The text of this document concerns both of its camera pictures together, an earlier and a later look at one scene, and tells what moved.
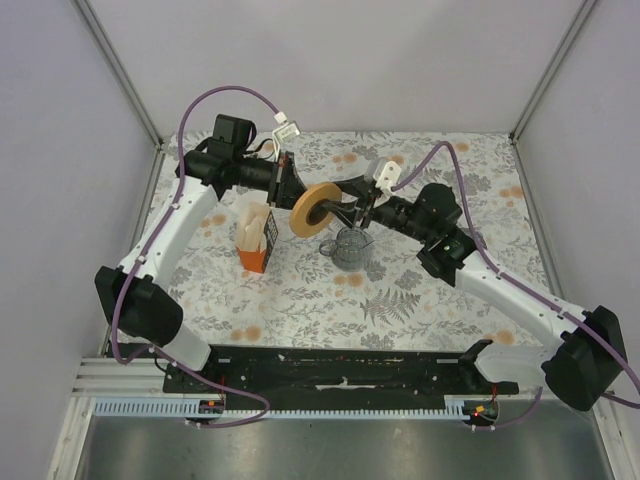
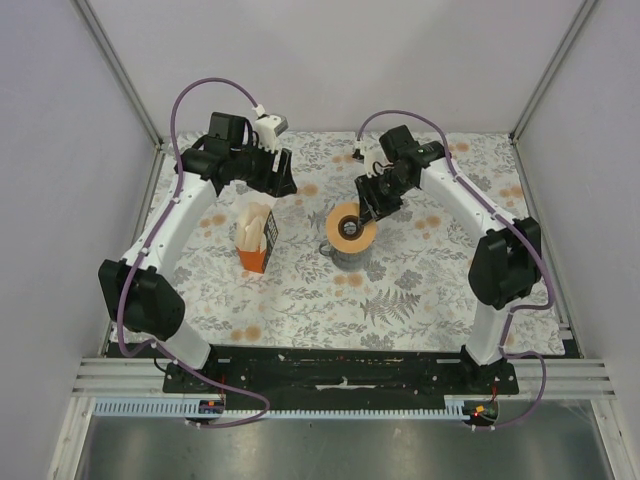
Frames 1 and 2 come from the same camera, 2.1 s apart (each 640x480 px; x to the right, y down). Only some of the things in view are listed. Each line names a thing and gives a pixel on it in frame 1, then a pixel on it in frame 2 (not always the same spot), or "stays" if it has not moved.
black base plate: [337, 377] stays
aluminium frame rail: [144, 378] stays
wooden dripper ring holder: [326, 191] to [336, 219]
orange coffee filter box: [256, 261] stays
